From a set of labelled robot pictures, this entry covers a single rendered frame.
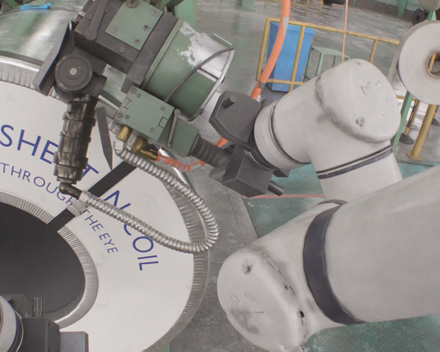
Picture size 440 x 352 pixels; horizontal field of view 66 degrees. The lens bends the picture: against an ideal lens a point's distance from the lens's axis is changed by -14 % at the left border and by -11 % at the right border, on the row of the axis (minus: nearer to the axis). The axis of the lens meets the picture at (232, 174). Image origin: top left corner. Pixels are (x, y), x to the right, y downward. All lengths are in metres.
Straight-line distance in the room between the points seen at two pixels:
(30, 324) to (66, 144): 0.29
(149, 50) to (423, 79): 0.49
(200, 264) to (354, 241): 0.82
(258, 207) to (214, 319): 1.04
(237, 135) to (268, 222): 2.13
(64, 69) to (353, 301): 0.51
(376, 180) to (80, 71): 0.44
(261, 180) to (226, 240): 1.87
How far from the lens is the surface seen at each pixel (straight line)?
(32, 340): 0.50
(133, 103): 0.58
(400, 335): 2.21
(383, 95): 0.38
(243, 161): 0.50
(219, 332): 1.89
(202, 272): 1.05
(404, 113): 3.95
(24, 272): 1.46
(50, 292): 1.35
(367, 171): 0.37
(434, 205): 0.20
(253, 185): 0.50
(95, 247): 0.98
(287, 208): 2.76
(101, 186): 0.85
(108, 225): 0.93
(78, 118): 0.63
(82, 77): 0.60
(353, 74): 0.36
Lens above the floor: 1.54
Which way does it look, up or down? 31 degrees down
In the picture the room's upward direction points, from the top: 9 degrees clockwise
